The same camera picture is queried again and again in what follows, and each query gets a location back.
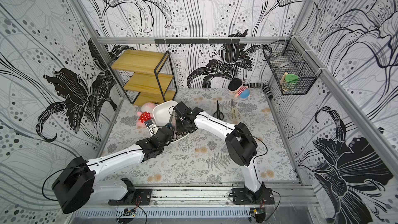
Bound white plastic storage box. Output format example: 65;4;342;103
150;101;189;141

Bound black handled scissors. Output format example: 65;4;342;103
213;101;224;120

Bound beige handled scissors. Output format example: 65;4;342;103
229;99;240;120

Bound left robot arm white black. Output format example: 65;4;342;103
51;124;174;214

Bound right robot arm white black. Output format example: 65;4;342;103
170;102;264;193

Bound pink plush pig toy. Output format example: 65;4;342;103
136;102;156;128

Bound floral table mat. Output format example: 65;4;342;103
101;88;298;185

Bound wooden three tier shelf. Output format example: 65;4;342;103
110;49;177;106

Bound small circuit board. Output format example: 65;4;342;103
123;208;137;217

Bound striped plush tail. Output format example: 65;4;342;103
246;83;273;100

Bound green lid in basket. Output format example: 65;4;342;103
285;74;300;85

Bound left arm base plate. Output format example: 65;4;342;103
108;189;152;206

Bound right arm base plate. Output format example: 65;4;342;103
229;188;275;205

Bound black wire basket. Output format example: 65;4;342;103
262;39;317;95

